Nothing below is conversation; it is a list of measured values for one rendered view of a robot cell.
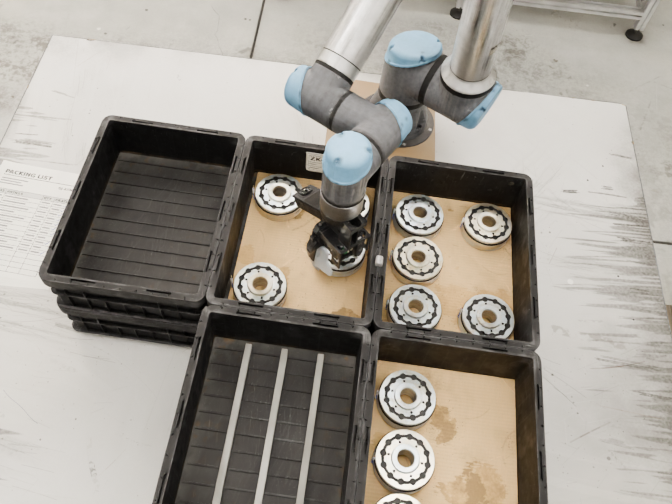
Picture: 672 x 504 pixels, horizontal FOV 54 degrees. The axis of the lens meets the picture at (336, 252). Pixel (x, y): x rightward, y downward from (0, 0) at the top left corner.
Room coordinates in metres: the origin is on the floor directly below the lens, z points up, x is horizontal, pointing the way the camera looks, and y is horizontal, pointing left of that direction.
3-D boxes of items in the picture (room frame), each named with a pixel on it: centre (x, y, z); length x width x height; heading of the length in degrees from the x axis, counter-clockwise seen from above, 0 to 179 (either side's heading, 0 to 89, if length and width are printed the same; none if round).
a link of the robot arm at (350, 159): (0.67, 0.00, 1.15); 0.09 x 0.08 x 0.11; 151
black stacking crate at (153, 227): (0.71, 0.37, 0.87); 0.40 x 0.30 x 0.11; 0
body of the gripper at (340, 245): (0.66, 0.00, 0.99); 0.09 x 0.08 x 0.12; 45
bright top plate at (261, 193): (0.82, 0.13, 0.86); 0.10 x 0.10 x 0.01
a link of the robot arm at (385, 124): (0.77, -0.03, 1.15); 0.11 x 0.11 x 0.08; 61
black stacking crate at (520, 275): (0.70, -0.23, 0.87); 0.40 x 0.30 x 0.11; 0
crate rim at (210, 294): (0.71, 0.07, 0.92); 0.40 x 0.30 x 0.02; 0
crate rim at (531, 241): (0.70, -0.23, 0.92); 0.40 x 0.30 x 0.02; 0
